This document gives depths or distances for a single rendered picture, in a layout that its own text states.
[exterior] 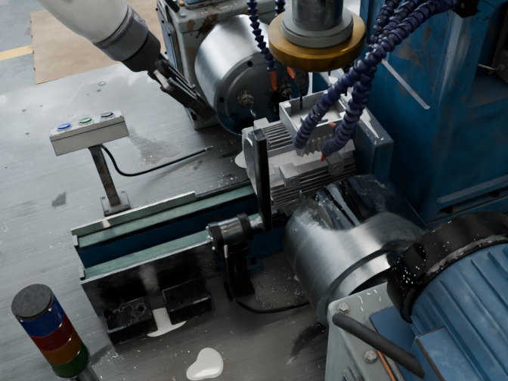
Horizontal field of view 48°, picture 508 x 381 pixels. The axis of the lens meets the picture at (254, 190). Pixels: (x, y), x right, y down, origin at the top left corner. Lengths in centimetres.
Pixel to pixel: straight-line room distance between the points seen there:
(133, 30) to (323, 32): 32
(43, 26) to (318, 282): 302
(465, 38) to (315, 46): 25
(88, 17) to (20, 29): 315
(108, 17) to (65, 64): 238
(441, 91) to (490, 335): 55
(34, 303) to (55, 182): 81
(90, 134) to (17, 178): 42
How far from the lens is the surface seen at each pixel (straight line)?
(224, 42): 139
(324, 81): 127
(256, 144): 97
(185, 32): 150
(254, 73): 134
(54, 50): 349
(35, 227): 157
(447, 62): 107
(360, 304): 87
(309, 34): 102
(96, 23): 96
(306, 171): 117
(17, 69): 370
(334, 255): 95
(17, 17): 425
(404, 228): 97
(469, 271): 70
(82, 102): 190
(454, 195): 134
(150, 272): 125
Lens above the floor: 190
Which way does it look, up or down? 47 degrees down
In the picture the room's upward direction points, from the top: 5 degrees counter-clockwise
